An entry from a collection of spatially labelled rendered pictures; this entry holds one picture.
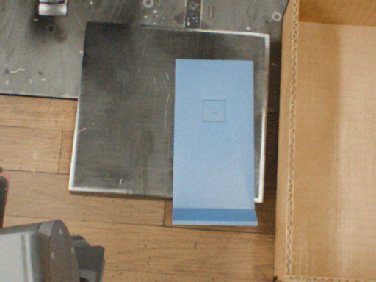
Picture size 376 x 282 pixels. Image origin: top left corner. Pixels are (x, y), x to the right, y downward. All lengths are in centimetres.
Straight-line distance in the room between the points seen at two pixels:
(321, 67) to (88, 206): 25
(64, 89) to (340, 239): 28
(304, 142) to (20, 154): 26
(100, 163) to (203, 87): 11
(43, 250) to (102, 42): 37
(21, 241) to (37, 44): 39
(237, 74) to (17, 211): 23
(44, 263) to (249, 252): 34
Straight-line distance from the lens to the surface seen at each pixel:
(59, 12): 63
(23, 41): 71
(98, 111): 66
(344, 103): 69
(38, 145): 68
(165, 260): 65
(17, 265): 34
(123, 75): 67
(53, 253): 36
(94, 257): 43
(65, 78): 69
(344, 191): 67
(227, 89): 66
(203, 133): 65
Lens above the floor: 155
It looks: 75 degrees down
